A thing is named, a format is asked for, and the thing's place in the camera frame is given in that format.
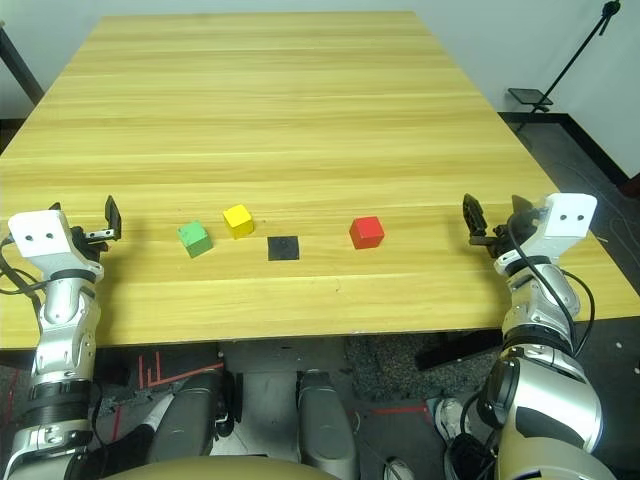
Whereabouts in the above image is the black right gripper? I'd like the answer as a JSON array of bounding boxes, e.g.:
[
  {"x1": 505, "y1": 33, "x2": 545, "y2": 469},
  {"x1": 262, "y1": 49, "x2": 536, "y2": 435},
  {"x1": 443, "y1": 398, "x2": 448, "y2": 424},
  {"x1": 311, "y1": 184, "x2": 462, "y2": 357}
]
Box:
[{"x1": 462, "y1": 193, "x2": 546, "y2": 261}]

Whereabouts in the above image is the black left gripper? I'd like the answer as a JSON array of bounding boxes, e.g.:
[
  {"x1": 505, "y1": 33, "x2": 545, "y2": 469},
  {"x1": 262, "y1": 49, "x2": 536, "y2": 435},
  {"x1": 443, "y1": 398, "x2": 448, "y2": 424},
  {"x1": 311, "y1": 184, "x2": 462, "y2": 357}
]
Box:
[{"x1": 48, "y1": 195, "x2": 125, "y2": 261}]

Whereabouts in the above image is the green wooden block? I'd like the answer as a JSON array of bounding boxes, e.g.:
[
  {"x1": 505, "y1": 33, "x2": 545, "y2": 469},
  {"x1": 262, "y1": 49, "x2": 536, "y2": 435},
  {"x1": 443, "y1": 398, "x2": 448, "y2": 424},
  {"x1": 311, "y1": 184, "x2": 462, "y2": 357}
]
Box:
[{"x1": 177, "y1": 221, "x2": 214, "y2": 259}]

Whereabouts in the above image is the red wooden block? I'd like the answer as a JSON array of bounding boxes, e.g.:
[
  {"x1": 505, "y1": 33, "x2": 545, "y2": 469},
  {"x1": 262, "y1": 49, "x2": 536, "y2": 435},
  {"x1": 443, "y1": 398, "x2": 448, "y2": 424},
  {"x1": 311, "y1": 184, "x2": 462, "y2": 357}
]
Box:
[{"x1": 348, "y1": 215, "x2": 386, "y2": 250}]

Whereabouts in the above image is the yellow wooden block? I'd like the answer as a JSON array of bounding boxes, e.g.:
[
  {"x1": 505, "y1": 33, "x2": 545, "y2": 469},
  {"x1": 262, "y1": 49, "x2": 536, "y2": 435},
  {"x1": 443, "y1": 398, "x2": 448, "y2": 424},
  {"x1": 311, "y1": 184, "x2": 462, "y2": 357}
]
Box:
[{"x1": 222, "y1": 204, "x2": 254, "y2": 241}]

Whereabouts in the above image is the black stand tray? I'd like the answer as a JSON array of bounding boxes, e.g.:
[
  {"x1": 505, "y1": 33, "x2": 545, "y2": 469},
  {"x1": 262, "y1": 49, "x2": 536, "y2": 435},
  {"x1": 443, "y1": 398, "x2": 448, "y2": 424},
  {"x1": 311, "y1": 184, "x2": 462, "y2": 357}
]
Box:
[{"x1": 507, "y1": 87, "x2": 555, "y2": 107}]

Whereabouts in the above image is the black table foot beam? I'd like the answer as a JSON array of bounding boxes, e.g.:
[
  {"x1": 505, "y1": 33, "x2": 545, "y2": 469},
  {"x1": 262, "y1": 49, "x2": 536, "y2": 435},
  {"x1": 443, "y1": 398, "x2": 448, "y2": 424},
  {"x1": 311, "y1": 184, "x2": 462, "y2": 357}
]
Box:
[{"x1": 414, "y1": 329, "x2": 504, "y2": 371}]

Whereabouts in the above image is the black slanted furniture leg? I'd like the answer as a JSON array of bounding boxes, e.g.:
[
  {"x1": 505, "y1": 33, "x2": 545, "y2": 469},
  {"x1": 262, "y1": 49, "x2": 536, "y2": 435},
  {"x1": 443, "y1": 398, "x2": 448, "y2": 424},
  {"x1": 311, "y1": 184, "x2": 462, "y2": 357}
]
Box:
[{"x1": 0, "y1": 19, "x2": 45, "y2": 105}]

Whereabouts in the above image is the black tripod stand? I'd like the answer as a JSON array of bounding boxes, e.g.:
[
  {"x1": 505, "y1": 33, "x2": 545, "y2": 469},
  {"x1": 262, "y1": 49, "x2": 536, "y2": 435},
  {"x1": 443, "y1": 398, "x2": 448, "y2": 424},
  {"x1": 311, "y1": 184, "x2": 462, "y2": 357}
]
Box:
[{"x1": 517, "y1": 0, "x2": 624, "y2": 132}]

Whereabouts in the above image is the grey speckled floor mat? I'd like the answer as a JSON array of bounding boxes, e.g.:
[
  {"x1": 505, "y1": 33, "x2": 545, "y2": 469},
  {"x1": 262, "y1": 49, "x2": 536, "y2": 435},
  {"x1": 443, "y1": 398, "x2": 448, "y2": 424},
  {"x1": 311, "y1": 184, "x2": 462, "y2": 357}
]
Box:
[{"x1": 344, "y1": 335, "x2": 501, "y2": 401}]

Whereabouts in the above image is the black square marker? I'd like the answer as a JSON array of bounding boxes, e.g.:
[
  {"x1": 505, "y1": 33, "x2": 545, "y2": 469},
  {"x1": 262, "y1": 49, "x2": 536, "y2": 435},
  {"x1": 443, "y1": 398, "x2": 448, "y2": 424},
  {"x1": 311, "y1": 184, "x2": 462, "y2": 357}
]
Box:
[{"x1": 266, "y1": 235, "x2": 301, "y2": 262}]

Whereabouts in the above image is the white sneaker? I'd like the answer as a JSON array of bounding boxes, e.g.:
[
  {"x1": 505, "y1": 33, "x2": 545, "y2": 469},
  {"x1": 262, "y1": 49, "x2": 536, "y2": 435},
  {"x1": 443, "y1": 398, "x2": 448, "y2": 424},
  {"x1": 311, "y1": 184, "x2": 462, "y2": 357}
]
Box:
[
  {"x1": 433, "y1": 397, "x2": 471, "y2": 444},
  {"x1": 384, "y1": 457, "x2": 416, "y2": 480}
]

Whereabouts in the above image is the grey robot left leg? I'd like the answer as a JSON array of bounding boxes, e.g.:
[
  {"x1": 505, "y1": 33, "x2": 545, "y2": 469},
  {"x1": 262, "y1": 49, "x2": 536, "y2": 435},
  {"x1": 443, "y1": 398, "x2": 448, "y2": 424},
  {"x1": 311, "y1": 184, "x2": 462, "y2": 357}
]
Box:
[{"x1": 147, "y1": 372, "x2": 227, "y2": 464}]

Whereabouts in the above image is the grey robot leg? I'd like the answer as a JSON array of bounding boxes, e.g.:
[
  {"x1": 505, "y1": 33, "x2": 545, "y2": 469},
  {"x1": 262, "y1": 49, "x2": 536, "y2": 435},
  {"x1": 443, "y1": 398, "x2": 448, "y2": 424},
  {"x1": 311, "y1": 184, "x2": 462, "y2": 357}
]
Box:
[
  {"x1": 296, "y1": 368, "x2": 360, "y2": 480},
  {"x1": 147, "y1": 372, "x2": 227, "y2": 464}
]

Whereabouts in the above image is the grey table base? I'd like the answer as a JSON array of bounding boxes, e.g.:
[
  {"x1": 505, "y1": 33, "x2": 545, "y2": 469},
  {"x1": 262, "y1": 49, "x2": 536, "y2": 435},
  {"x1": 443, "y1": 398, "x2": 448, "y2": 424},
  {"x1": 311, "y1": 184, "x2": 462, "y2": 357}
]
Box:
[{"x1": 219, "y1": 339, "x2": 349, "y2": 456}]

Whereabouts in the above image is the grey robot right leg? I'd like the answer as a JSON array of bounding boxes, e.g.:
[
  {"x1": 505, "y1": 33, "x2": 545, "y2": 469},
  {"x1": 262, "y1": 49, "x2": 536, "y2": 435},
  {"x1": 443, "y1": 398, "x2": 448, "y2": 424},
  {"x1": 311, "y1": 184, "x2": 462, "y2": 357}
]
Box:
[{"x1": 296, "y1": 368, "x2": 360, "y2": 480}]

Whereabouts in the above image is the olive robot torso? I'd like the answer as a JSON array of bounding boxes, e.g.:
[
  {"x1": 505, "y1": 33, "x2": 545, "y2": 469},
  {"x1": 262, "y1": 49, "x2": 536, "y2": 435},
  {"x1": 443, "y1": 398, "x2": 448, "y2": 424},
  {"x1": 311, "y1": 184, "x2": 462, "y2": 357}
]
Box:
[{"x1": 102, "y1": 453, "x2": 321, "y2": 480}]

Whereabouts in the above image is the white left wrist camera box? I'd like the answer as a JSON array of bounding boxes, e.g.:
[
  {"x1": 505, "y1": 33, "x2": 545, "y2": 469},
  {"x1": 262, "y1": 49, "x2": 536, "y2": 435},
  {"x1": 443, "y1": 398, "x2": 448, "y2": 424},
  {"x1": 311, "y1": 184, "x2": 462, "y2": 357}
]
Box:
[{"x1": 8, "y1": 209, "x2": 77, "y2": 274}]

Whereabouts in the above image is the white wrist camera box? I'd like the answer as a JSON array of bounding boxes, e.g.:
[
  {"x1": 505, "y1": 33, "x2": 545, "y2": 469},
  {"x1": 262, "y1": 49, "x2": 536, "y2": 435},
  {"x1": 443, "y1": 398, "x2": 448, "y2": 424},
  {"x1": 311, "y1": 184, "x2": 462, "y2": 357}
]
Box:
[
  {"x1": 8, "y1": 209, "x2": 77, "y2": 274},
  {"x1": 519, "y1": 193, "x2": 599, "y2": 261}
]

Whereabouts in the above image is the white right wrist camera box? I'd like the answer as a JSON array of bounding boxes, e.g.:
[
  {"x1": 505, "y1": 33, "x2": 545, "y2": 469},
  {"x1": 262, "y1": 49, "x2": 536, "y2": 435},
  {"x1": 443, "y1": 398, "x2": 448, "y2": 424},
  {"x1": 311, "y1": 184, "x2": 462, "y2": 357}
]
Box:
[{"x1": 519, "y1": 193, "x2": 599, "y2": 261}]

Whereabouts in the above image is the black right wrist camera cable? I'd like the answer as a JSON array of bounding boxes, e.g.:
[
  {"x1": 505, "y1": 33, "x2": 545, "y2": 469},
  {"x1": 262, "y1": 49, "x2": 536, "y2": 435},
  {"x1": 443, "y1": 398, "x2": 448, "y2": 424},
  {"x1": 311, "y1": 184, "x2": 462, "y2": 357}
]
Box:
[{"x1": 502, "y1": 227, "x2": 596, "y2": 354}]

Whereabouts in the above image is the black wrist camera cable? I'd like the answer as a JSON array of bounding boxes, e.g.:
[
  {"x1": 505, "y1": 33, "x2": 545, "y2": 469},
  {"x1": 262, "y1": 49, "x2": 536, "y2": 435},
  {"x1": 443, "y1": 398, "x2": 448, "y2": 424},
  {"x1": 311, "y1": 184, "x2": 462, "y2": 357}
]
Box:
[
  {"x1": 502, "y1": 227, "x2": 596, "y2": 354},
  {"x1": 0, "y1": 234, "x2": 51, "y2": 301}
]

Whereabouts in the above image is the black left wrist camera cable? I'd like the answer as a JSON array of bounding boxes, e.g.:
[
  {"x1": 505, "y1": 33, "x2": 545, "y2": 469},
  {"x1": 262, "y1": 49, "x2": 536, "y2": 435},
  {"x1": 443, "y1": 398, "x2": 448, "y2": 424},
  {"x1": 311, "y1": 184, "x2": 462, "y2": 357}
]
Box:
[{"x1": 0, "y1": 234, "x2": 51, "y2": 301}]

